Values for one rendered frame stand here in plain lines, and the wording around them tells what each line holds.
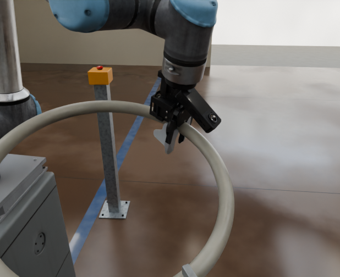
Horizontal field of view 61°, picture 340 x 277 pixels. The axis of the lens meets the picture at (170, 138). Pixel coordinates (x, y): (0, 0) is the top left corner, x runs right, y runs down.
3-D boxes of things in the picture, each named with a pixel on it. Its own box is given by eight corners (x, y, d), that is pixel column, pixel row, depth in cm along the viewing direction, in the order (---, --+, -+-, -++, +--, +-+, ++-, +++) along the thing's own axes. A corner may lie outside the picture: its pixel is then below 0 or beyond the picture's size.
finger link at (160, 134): (153, 144, 77) (161, 114, 72) (171, 155, 75) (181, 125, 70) (146, 149, 75) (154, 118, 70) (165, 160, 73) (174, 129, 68)
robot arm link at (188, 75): (214, 57, 61) (190, 73, 55) (209, 77, 65) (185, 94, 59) (179, 42, 65) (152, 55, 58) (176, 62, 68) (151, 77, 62)
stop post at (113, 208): (130, 201, 232) (119, 65, 184) (125, 219, 215) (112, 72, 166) (105, 201, 233) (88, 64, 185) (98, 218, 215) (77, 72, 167)
